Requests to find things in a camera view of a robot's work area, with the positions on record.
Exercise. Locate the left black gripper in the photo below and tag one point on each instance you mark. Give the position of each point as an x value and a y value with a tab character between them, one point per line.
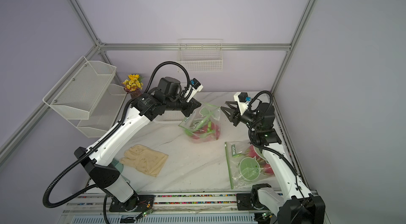
191	105

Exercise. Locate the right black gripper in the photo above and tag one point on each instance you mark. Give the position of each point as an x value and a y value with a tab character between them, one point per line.
235	117

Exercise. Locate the clear zip-top bag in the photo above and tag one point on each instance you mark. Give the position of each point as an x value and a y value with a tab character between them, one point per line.
200	117
243	171

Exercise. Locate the pink dragon fruit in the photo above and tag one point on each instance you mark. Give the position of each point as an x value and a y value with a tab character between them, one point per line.
209	132

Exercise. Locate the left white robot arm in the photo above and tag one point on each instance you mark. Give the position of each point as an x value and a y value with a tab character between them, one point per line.
137	113

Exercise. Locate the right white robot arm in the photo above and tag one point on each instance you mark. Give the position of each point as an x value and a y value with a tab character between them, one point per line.
296	204

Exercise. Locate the white plastic basket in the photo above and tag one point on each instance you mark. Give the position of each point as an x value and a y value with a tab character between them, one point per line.
170	116

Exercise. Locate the yellow flowers in vase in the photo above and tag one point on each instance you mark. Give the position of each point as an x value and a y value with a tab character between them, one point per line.
133	85

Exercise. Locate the beige work glove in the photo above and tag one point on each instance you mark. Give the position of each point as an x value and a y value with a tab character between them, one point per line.
144	160

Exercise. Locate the green hand brush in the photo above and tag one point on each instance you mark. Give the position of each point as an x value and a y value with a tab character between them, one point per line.
120	167

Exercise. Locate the white mesh two-tier shelf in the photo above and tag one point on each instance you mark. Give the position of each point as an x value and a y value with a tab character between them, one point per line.
87	97

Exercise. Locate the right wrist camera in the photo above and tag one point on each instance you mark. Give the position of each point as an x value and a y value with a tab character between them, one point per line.
243	101

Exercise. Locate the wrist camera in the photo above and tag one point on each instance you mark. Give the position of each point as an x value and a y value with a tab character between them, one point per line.
243	101
194	87

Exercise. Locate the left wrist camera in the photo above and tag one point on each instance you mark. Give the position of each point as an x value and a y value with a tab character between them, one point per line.
194	87

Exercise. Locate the white wire wall basket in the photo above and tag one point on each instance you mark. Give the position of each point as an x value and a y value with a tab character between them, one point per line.
201	55

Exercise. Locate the aluminium frame struts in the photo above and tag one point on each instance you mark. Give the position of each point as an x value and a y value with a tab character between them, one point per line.
10	147

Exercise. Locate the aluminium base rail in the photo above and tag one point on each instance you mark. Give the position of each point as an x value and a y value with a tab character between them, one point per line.
169	208

